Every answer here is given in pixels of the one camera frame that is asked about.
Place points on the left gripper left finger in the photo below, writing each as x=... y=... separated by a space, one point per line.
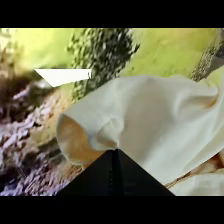
x=96 y=180

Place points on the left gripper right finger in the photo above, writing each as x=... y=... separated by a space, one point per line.
x=136 y=180

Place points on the cream T-shirt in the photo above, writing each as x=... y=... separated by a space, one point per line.
x=160 y=120

